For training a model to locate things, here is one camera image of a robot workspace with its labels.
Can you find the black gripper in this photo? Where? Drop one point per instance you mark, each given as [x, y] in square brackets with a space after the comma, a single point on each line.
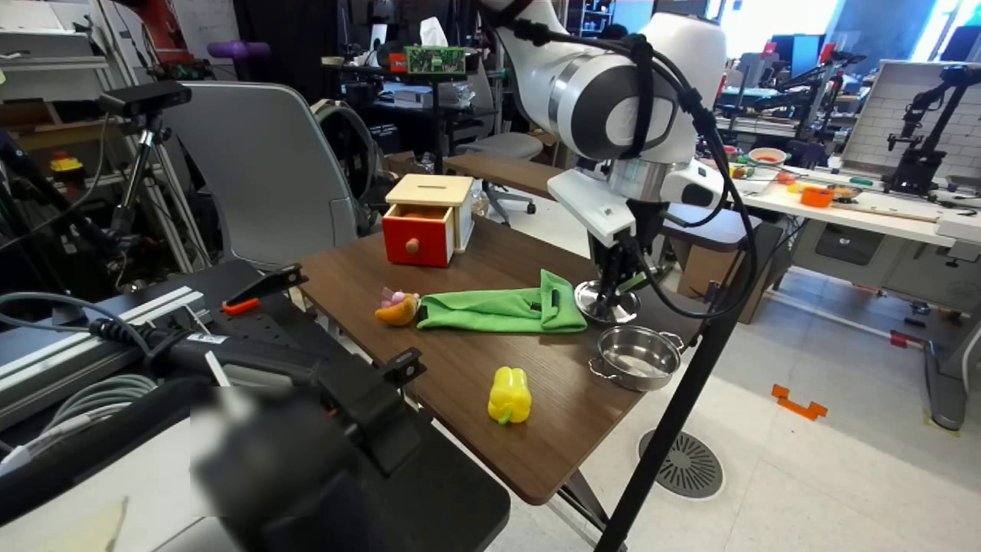
[638, 241]

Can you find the yellow bell pepper toy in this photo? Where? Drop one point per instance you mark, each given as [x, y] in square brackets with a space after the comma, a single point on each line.
[509, 396]

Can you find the small steel pot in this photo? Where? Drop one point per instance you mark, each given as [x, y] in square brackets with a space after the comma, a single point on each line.
[638, 360]

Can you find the cardboard box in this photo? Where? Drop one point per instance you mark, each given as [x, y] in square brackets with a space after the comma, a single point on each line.
[706, 270]

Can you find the green cloth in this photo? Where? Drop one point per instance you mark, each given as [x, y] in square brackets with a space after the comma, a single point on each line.
[502, 311]

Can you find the black diagonal pole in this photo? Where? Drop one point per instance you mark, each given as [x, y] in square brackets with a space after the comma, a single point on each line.
[674, 431]

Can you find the round floor drain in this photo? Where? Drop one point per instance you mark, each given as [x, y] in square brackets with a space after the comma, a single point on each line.
[695, 467]

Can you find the wooden box with red drawer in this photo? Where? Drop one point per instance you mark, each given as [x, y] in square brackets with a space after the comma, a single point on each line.
[417, 241]

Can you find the orange block on workbench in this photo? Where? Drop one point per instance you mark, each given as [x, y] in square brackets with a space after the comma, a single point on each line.
[816, 198]

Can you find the orange and pink toy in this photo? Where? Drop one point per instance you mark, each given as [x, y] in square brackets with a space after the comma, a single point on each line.
[396, 308]

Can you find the white workbench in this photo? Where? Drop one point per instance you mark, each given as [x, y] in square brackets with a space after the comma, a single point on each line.
[889, 218]

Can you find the green circuit board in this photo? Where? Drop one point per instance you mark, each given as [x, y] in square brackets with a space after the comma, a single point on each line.
[436, 58]

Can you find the white pegboard panel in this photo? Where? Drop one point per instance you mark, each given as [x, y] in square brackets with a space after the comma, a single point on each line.
[881, 119]

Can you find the black stand on workbench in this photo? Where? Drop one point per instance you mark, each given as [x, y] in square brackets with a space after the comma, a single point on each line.
[920, 154]

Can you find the small orange clip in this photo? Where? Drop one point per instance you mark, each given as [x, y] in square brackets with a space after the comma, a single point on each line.
[240, 305]

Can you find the grey chair back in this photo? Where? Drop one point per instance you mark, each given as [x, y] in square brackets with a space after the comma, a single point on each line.
[256, 173]

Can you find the small yellow object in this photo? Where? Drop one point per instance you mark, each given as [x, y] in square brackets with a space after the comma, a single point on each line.
[64, 163]

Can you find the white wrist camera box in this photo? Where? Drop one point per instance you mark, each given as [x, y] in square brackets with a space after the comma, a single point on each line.
[600, 203]

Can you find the orange floor bracket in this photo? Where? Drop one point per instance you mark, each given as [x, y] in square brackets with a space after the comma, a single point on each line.
[798, 405]

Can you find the black foreground clamp mount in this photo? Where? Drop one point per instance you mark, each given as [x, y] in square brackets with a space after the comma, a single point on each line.
[339, 481]

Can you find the black tripod with camera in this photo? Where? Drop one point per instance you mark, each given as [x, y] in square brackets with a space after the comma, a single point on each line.
[143, 154]

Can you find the aluminium rail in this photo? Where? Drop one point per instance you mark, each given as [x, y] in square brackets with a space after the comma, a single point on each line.
[62, 353]

